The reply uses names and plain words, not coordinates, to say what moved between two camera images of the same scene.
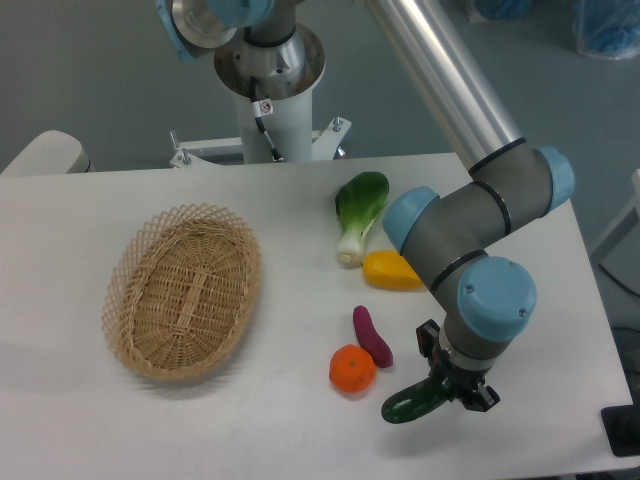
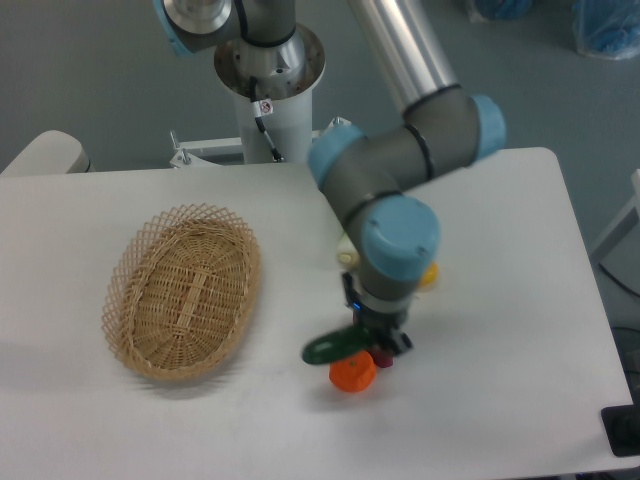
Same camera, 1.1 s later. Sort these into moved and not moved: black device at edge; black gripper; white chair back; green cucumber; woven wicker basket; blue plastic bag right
Moved: black gripper; green cucumber
Not moved: woven wicker basket; blue plastic bag right; white chair back; black device at edge
